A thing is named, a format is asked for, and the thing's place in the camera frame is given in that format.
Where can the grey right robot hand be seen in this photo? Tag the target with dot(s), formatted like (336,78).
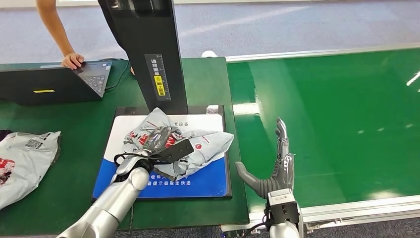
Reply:
(282,174)

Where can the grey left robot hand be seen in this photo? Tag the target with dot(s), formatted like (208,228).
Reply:
(160,138)

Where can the grey courier bag package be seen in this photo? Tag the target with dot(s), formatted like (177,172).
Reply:
(23,164)
(210,144)

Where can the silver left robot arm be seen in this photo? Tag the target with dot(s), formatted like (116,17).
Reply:
(111,203)

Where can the person's forearm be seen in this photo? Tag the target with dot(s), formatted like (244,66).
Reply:
(52,26)

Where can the green conveyor belt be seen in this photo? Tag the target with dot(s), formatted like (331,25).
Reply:
(344,124)

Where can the black inbound machine column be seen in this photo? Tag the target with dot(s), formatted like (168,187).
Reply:
(154,39)

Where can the flat grey courier bag package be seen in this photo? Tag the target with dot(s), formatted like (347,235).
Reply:
(23,164)

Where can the silver tape piece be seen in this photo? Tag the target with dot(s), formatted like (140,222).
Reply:
(213,109)

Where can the black yellow column label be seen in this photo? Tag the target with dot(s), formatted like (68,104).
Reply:
(158,77)

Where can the small white round object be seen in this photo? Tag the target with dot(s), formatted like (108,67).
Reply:
(209,54)

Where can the person's hand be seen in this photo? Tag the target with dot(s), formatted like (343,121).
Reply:
(73,60)

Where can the black laptop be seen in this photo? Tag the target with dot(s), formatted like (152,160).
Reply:
(49,80)

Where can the yellow laptop sticker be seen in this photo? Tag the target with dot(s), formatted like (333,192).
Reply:
(43,91)

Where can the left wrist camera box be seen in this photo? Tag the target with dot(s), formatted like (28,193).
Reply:
(175,151)

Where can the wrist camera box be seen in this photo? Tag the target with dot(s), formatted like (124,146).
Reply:
(283,207)
(175,151)

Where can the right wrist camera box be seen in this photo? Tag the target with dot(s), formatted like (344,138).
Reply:
(283,207)

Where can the blue white machine base plate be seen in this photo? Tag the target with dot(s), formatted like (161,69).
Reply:
(197,187)

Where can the aluminium conveyor frame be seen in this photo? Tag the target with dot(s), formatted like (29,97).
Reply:
(361,207)

